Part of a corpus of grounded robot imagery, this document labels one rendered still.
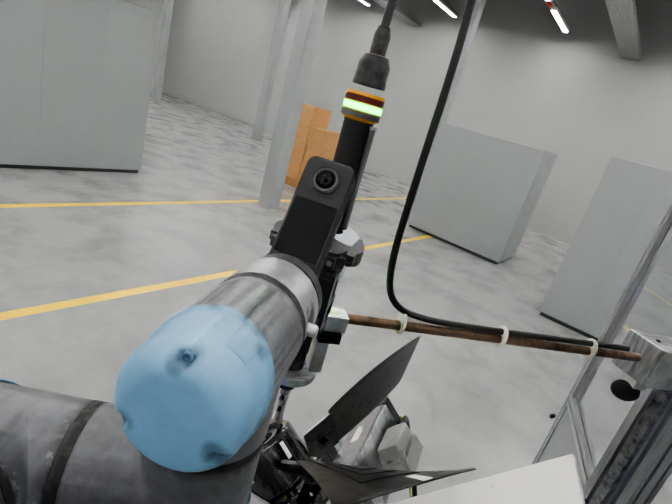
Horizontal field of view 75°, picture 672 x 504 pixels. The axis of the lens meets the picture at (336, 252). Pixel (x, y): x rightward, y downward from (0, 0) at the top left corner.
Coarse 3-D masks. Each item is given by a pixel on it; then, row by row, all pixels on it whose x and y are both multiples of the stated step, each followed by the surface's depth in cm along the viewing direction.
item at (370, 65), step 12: (384, 36) 45; (372, 48) 45; (384, 48) 45; (360, 60) 45; (372, 60) 45; (384, 60) 45; (360, 72) 45; (372, 72) 45; (384, 72) 45; (360, 84) 48; (372, 84) 45; (384, 84) 46; (300, 348) 56; (300, 360) 57
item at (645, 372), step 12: (636, 336) 73; (648, 336) 73; (660, 336) 75; (636, 348) 73; (648, 348) 71; (660, 348) 69; (612, 360) 77; (624, 360) 74; (648, 360) 71; (660, 360) 69; (636, 372) 72; (648, 372) 70; (660, 372) 70; (648, 384) 70; (660, 384) 71
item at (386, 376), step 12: (420, 336) 84; (408, 348) 85; (384, 360) 81; (396, 360) 86; (408, 360) 93; (372, 372) 82; (384, 372) 86; (396, 372) 92; (360, 384) 81; (372, 384) 85; (384, 384) 90; (396, 384) 97; (348, 396) 81; (360, 396) 84; (372, 396) 89; (384, 396) 94; (336, 408) 80; (348, 408) 83; (360, 408) 87; (372, 408) 91; (336, 420) 82; (348, 420) 85; (360, 420) 89; (348, 432) 87
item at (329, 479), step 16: (304, 464) 61; (320, 464) 61; (336, 464) 61; (320, 480) 52; (336, 480) 52; (352, 480) 51; (368, 480) 51; (384, 480) 51; (400, 480) 50; (416, 480) 50; (432, 480) 50; (336, 496) 47; (352, 496) 47; (368, 496) 46
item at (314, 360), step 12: (324, 324) 56; (336, 324) 56; (324, 336) 56; (336, 336) 56; (312, 348) 57; (324, 348) 57; (312, 360) 57; (288, 372) 56; (300, 372) 57; (312, 372) 58; (288, 384) 55; (300, 384) 56
